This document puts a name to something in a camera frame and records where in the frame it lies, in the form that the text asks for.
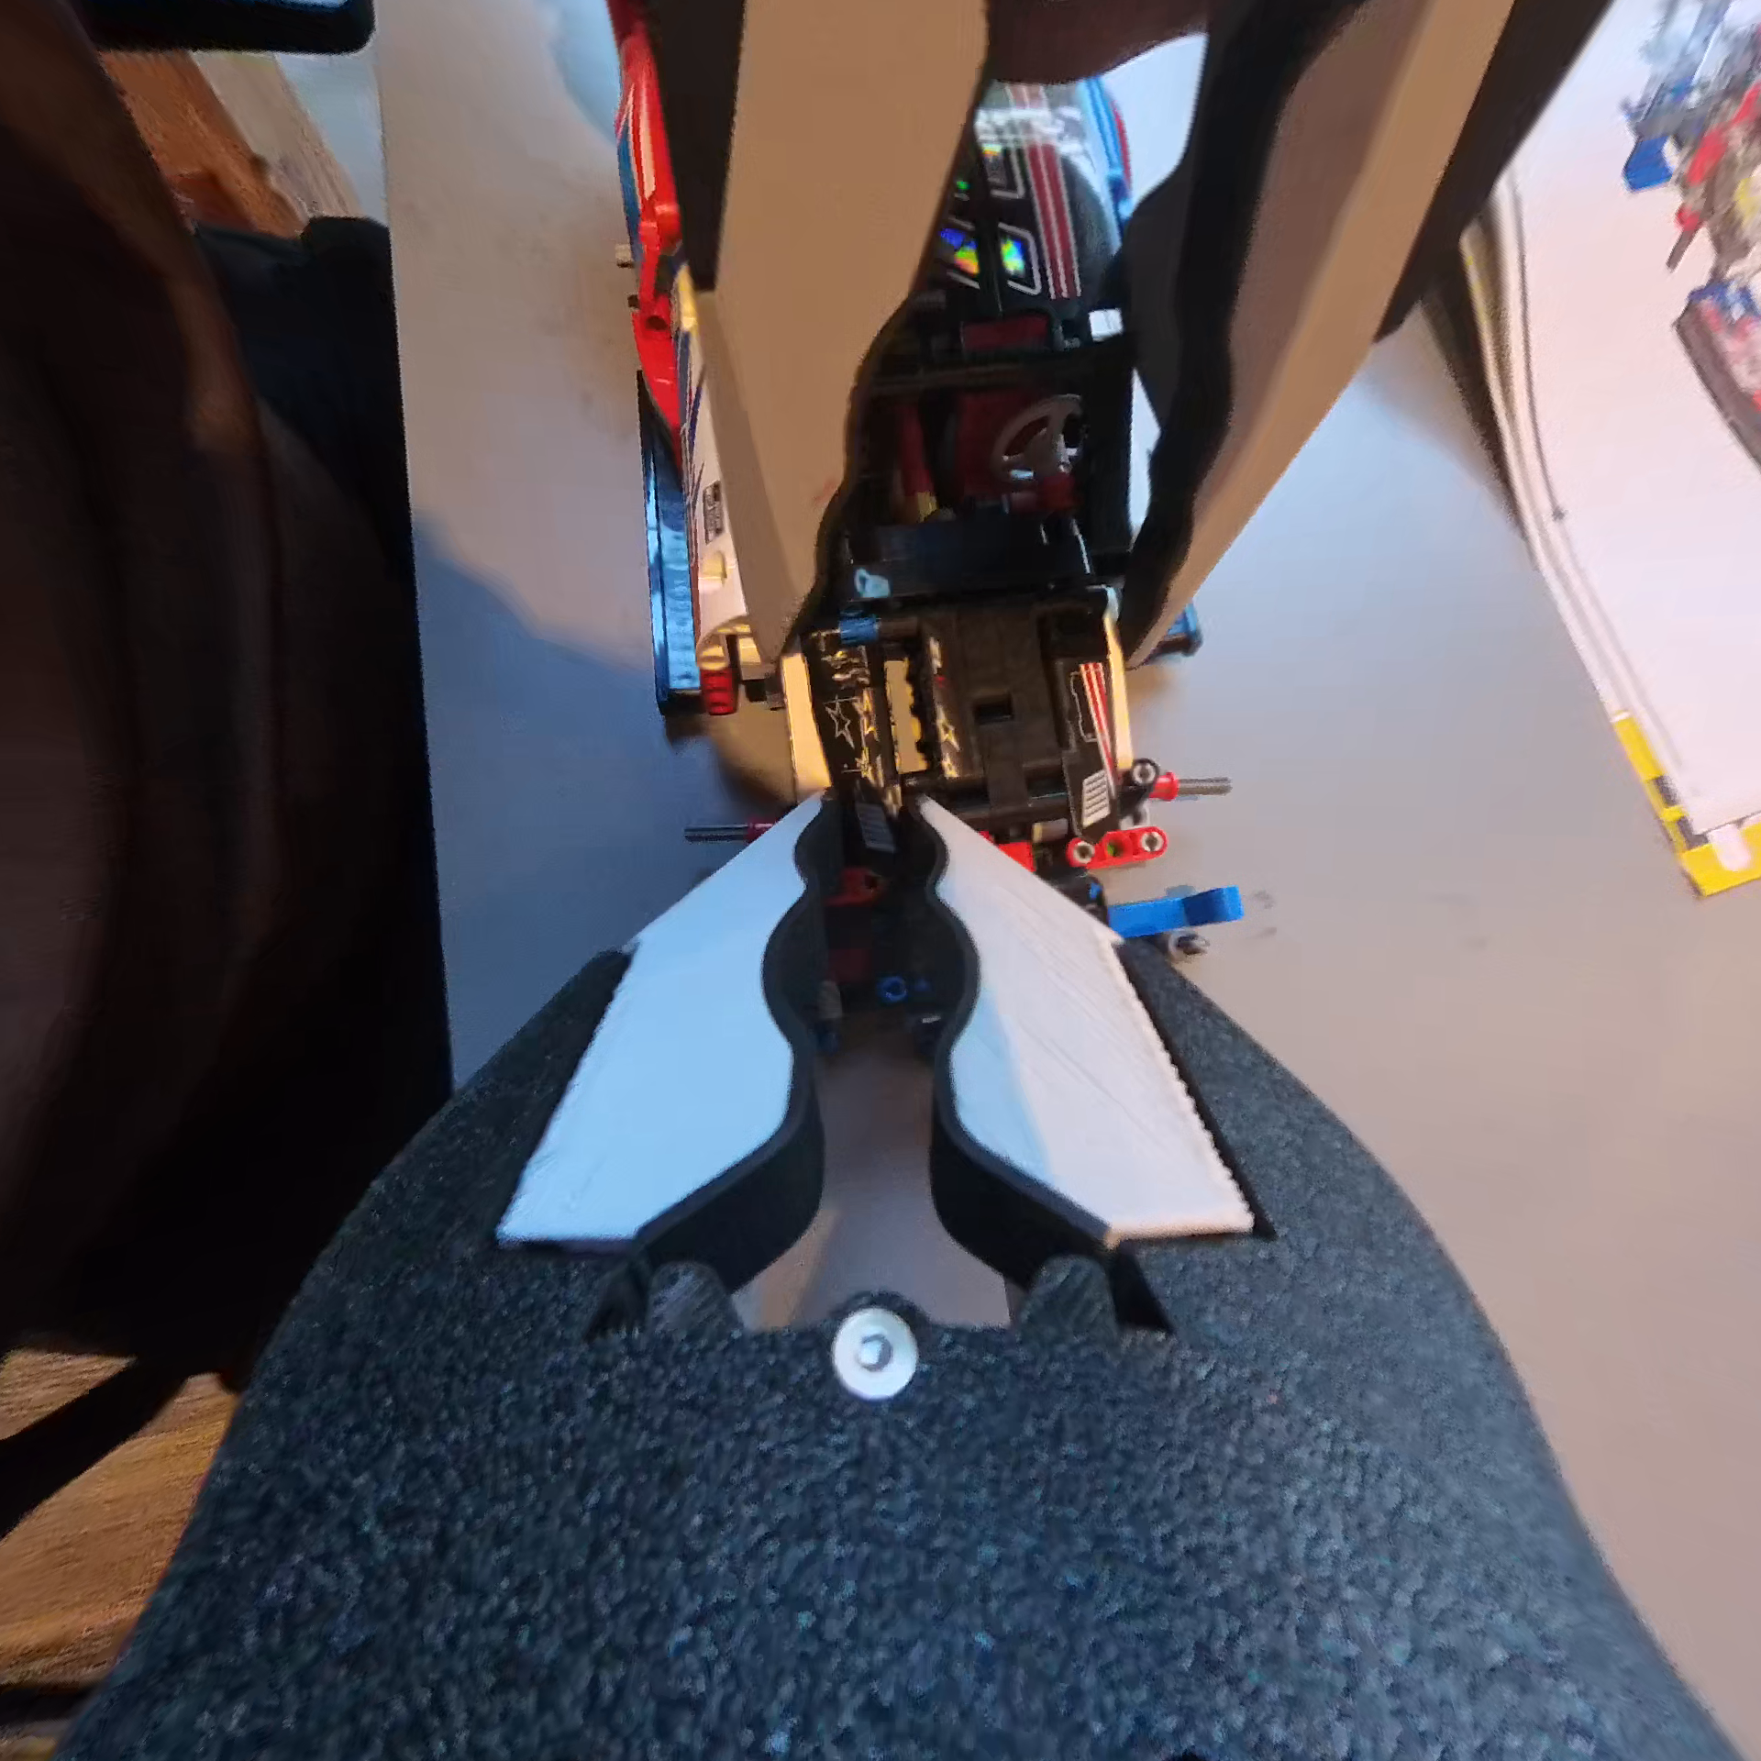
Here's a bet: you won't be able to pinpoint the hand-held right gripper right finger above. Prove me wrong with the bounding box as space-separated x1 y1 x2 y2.
915 799 1257 1330

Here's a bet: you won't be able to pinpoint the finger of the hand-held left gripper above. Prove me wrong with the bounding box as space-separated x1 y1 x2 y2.
1118 0 1518 671
714 0 997 663

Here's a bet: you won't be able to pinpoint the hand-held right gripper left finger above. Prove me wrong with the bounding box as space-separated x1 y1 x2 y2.
496 796 831 1302

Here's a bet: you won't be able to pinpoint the red white toy race car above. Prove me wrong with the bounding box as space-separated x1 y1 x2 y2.
607 0 1247 1062

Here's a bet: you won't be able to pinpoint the open toy instruction booklet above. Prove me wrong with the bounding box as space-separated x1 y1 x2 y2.
1460 0 1761 899

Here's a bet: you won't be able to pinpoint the person's black pants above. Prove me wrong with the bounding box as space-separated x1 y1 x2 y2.
194 218 455 1378

